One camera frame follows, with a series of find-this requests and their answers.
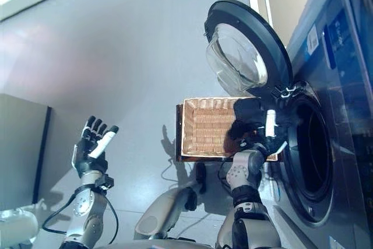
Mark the white counter cabinet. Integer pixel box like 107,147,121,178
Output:
246,0,314,37

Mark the thick black wrist cable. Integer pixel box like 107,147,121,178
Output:
42,187,82,235

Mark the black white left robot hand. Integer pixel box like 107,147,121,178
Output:
71,115,119,177

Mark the grey cabinet with dark edge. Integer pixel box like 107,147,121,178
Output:
0,93,52,205

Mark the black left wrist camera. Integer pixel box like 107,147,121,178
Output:
94,174,114,191

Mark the white rounded object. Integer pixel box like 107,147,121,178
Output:
0,205,40,249

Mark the grey front-load washing machine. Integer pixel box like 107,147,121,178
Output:
270,0,373,249

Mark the silver robot leg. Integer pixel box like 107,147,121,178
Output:
133,163,207,241
215,216,234,249

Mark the silver right robot leg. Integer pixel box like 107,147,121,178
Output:
215,216,234,249

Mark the thin black camera cable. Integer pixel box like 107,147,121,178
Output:
103,193,119,246

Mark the black cloth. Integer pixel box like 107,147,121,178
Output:
228,97,292,150

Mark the silver left robot leg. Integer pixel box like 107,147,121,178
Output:
133,163,207,241

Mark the blue white energy label sticker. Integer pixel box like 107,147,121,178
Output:
307,26,320,56

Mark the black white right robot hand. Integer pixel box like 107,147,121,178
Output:
238,109,288,156

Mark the round glass washing machine door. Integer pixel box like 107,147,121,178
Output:
203,0,294,100

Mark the woven wicker basket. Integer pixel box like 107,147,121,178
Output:
180,96,279,162

